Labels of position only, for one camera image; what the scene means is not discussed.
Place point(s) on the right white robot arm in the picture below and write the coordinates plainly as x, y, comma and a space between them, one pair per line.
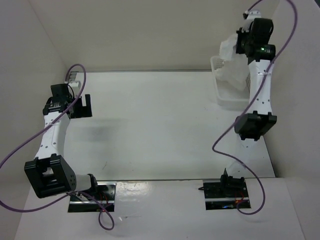
252, 41

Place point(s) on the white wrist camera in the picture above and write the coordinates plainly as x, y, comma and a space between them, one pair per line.
74, 85
249, 16

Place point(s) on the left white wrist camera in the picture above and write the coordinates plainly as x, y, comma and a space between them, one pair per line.
74, 85

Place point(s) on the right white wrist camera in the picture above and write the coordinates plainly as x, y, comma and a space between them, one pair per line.
249, 16

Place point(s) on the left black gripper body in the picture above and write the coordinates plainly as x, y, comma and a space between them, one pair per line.
79, 110

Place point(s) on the white plastic mesh basket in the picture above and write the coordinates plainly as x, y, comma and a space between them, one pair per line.
228, 96

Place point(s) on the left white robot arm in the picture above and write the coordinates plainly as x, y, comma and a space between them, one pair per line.
49, 173

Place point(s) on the white pleated skirt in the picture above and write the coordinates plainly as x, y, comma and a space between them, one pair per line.
235, 69

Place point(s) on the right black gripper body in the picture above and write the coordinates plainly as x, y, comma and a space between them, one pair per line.
242, 39

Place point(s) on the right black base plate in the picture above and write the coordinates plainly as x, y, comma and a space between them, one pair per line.
225, 196

